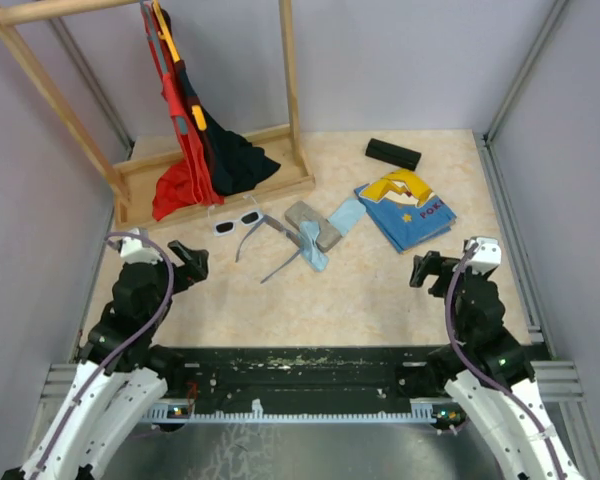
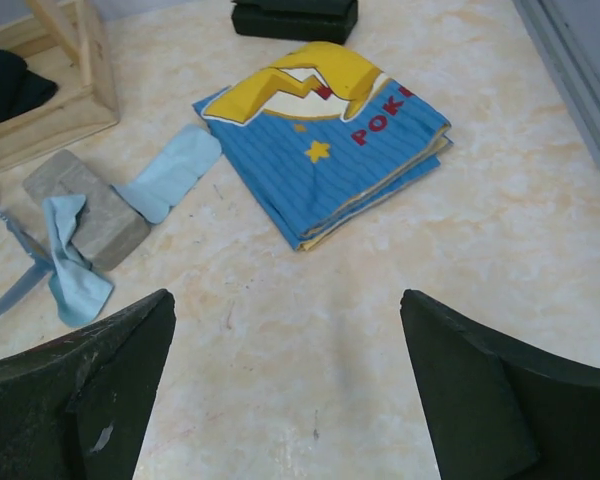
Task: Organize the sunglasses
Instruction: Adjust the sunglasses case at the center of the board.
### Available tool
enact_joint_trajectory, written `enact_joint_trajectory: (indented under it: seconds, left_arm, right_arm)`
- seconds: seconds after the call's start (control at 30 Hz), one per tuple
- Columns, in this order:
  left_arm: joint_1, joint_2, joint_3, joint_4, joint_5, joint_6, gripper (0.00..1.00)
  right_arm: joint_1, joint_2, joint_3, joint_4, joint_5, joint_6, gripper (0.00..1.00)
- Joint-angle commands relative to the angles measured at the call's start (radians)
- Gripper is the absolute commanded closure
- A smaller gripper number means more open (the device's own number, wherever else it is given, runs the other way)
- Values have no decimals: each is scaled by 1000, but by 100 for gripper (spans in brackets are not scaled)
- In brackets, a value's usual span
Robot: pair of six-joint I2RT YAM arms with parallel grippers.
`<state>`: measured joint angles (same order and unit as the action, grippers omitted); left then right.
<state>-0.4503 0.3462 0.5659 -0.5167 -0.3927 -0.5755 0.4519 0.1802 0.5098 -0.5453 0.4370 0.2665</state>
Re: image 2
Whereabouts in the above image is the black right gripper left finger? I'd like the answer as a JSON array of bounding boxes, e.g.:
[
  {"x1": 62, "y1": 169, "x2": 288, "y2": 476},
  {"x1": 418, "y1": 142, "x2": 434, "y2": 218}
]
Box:
[{"x1": 0, "y1": 289, "x2": 176, "y2": 479}]

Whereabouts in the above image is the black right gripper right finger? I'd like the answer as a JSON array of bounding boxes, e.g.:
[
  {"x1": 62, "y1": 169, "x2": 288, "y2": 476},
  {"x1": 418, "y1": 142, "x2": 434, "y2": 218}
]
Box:
[{"x1": 401, "y1": 290, "x2": 600, "y2": 479}]

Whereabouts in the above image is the light blue lens cloth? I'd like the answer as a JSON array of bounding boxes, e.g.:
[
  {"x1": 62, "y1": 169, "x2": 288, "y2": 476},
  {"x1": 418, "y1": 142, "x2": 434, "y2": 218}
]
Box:
[
  {"x1": 42, "y1": 194, "x2": 114, "y2": 328},
  {"x1": 112, "y1": 124, "x2": 222, "y2": 225}
]

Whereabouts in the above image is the grey glasses case green lining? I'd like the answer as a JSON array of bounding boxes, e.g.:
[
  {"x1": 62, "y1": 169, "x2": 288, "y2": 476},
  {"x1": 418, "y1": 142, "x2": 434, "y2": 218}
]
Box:
[{"x1": 23, "y1": 149, "x2": 150, "y2": 271}]

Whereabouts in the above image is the light blue flat lens cloth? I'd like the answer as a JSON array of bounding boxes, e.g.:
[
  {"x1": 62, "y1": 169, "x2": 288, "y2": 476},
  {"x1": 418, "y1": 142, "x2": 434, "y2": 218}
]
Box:
[{"x1": 112, "y1": 124, "x2": 222, "y2": 225}]

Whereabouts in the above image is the blue yellow folded cloth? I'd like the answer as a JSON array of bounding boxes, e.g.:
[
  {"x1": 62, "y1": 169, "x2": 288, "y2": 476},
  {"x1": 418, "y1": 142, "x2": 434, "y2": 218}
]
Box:
[{"x1": 194, "y1": 41, "x2": 451, "y2": 251}]

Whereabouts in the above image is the black hanging garment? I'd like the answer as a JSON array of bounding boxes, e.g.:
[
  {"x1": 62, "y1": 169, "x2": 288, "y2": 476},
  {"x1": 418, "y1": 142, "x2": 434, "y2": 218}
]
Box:
[{"x1": 0, "y1": 49, "x2": 59, "y2": 123}]

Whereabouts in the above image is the wooden clothes rack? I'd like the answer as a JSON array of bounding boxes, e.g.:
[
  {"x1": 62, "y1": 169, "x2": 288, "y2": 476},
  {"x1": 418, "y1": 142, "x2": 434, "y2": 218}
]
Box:
[{"x1": 0, "y1": 0, "x2": 120, "y2": 173}]

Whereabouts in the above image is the black glasses case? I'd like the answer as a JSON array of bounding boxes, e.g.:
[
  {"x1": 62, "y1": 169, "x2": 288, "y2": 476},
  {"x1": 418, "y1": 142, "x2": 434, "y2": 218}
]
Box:
[{"x1": 231, "y1": 0, "x2": 359, "y2": 45}]

